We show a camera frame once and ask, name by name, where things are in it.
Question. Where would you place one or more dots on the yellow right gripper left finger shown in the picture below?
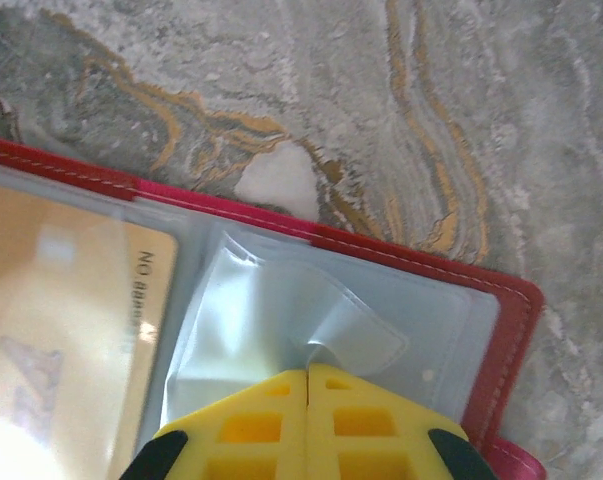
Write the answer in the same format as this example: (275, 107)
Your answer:
(251, 435)

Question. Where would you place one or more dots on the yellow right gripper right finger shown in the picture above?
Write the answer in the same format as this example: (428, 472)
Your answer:
(376, 430)

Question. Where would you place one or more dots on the red card holder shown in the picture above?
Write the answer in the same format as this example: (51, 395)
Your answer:
(431, 280)

